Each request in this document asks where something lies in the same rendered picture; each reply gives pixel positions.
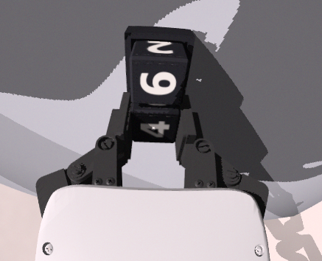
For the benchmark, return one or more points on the black tray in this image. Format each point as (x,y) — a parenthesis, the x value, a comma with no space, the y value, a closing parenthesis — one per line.
(160,33)

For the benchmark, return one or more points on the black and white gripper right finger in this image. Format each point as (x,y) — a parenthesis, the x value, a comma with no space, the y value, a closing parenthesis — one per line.
(203,167)

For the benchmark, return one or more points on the black calendar cube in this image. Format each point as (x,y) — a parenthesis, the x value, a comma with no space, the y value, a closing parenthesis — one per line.
(154,122)
(158,71)

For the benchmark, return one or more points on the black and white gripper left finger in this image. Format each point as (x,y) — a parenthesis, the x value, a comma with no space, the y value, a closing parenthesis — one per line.
(104,162)

